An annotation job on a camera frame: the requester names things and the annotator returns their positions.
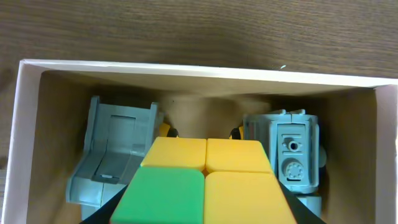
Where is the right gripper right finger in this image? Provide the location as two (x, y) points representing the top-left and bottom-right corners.
(278, 182), (326, 224)

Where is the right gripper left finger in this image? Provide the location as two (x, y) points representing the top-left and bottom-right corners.
(80, 185), (128, 224)

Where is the yellow grey tanker truck toy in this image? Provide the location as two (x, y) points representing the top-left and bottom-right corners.
(230, 109), (326, 217)

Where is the yellow grey dump truck toy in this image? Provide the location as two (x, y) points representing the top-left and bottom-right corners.
(66, 96), (164, 220)

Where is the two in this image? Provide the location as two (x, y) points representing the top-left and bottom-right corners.
(110, 137), (295, 224)

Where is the pink cardboard box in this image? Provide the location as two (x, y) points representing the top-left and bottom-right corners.
(2, 59), (397, 223)

